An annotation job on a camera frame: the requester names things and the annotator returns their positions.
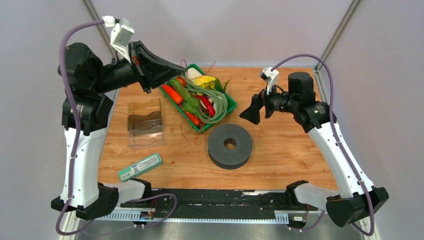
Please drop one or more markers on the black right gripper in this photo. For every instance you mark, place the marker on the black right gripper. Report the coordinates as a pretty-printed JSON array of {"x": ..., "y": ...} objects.
[{"x": 251, "y": 113}]

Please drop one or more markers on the red toy chili pepper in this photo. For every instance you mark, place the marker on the red toy chili pepper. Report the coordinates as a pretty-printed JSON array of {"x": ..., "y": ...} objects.
[{"x": 207, "y": 104}]

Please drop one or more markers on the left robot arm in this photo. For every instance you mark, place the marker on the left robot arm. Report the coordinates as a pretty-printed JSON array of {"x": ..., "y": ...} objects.
[{"x": 90, "y": 81}]

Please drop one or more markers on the teal cardboard box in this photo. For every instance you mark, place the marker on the teal cardboard box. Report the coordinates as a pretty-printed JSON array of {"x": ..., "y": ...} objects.
[{"x": 141, "y": 167}]

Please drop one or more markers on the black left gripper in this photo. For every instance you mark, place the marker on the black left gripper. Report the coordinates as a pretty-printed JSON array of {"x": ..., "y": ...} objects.
[{"x": 151, "y": 70}]

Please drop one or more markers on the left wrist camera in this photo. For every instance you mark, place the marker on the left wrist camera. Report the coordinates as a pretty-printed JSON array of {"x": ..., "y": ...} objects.
[{"x": 120, "y": 35}]

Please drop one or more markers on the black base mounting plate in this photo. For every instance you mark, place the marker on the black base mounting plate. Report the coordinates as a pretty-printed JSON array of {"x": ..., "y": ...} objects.
[{"x": 219, "y": 204}]

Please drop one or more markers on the grey perforated cable spool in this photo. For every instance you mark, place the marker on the grey perforated cable spool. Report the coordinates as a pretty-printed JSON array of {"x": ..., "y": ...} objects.
[{"x": 229, "y": 146}]

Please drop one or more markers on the green plastic tray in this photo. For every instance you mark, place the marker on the green plastic tray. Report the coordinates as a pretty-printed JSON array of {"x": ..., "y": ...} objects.
[{"x": 219, "y": 86}]

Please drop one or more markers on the yellow toy flower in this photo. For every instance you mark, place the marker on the yellow toy flower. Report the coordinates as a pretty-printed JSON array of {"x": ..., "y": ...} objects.
[{"x": 205, "y": 81}]

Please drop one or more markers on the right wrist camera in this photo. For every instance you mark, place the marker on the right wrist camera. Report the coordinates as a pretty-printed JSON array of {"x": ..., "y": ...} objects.
[{"x": 270, "y": 76}]

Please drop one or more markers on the clear plastic container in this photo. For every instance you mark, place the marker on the clear plastic container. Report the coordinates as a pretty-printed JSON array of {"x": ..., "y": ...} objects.
[{"x": 145, "y": 128}]

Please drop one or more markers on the green toy long beans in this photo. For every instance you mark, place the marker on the green toy long beans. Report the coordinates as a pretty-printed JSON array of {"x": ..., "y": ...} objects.
[{"x": 216, "y": 97}]

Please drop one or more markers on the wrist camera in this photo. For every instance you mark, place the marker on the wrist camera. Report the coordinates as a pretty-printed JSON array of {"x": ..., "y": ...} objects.
[
  {"x": 120, "y": 35},
  {"x": 270, "y": 76}
]

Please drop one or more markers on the white toy cabbage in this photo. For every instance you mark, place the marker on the white toy cabbage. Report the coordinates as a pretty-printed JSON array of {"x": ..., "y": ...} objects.
[{"x": 192, "y": 74}]

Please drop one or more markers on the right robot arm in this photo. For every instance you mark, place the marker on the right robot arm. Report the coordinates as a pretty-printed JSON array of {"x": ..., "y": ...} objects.
[{"x": 356, "y": 197}]

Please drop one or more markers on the small orange toy carrot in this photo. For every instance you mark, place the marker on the small orange toy carrot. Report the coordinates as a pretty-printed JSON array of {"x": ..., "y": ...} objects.
[{"x": 196, "y": 121}]

